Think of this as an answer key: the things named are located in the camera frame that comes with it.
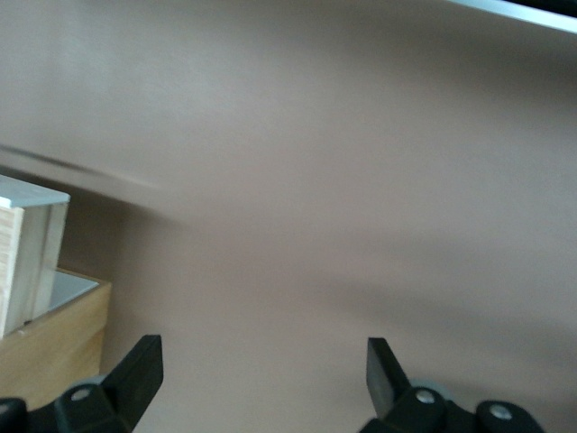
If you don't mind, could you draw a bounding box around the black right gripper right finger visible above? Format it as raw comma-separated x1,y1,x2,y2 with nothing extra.
358,336,546,433

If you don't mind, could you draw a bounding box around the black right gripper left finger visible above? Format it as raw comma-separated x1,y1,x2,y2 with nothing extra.
0,334,163,433

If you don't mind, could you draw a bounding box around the brown table cover mat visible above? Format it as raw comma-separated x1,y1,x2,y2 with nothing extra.
0,0,577,433

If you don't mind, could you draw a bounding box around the wooden drawer cabinet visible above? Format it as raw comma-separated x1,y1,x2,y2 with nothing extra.
0,265,113,410

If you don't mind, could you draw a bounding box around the aluminium table edge rail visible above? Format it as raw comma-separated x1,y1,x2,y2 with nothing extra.
444,0,577,33

